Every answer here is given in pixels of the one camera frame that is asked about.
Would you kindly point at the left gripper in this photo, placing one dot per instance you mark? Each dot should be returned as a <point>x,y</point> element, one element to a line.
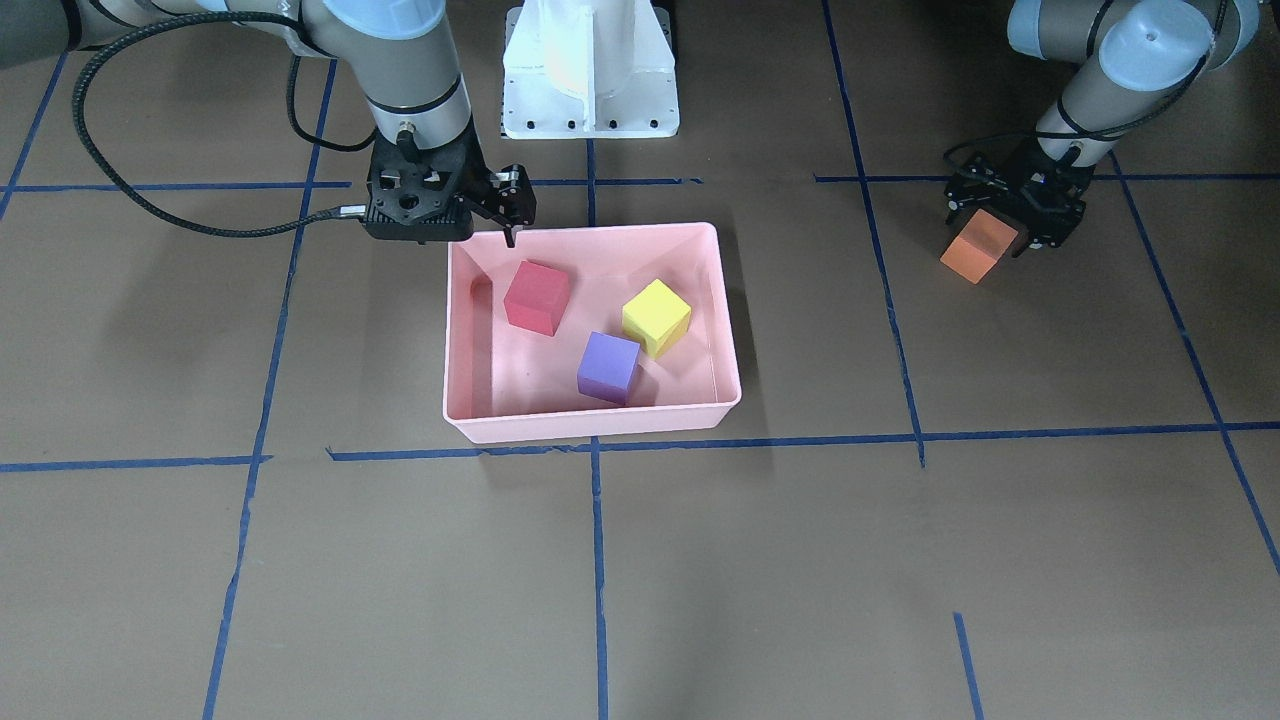
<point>1062,222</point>

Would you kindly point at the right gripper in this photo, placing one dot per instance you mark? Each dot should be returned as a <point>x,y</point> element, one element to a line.
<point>504,199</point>

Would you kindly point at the orange foam block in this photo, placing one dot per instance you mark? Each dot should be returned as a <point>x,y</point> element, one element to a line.
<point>979,246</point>

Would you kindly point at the red foam block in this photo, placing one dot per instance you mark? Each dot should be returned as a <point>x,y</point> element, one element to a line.
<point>537,297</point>

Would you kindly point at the purple foam block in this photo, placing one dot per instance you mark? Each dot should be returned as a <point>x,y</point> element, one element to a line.
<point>608,368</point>

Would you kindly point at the yellow foam block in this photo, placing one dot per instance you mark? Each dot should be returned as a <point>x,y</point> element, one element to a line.
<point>657,318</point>

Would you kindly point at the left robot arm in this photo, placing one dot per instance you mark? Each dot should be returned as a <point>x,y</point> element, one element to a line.
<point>1133,61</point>

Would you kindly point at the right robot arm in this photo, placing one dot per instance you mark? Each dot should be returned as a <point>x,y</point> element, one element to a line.
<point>402,53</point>

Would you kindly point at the pink plastic bin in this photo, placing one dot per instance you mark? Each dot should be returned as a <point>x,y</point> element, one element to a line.
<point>503,384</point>

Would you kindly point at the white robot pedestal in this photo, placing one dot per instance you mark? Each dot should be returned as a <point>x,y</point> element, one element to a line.
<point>589,69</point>

